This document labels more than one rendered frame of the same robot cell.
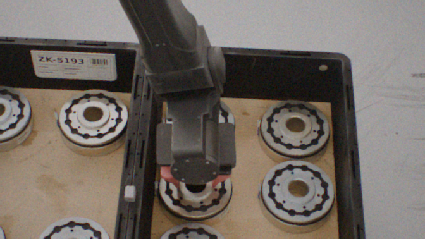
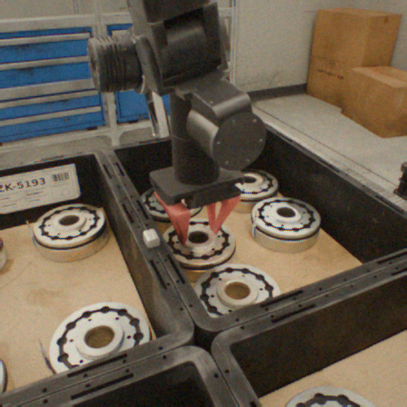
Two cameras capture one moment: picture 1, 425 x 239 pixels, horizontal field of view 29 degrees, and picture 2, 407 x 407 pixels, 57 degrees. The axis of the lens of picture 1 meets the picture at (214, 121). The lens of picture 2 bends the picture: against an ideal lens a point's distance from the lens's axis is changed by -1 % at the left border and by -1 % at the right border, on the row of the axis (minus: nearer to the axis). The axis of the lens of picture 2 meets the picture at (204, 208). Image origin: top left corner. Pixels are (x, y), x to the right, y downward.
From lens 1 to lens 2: 0.73 m
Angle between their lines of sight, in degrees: 26
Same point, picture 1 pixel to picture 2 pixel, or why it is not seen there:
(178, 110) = (192, 85)
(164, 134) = (162, 176)
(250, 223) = (261, 258)
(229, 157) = (236, 173)
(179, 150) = (222, 105)
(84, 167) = (75, 271)
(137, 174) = (148, 224)
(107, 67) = (69, 183)
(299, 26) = not seen: hidden behind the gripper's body
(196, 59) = not seen: outside the picture
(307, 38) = not seen: hidden behind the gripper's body
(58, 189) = (54, 297)
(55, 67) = (16, 195)
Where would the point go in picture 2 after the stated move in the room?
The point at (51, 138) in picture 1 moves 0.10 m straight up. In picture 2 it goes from (30, 259) to (11, 199)
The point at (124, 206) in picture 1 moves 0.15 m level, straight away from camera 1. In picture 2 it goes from (150, 253) to (95, 191)
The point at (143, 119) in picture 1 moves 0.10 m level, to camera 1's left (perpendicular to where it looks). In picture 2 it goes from (128, 187) to (49, 203)
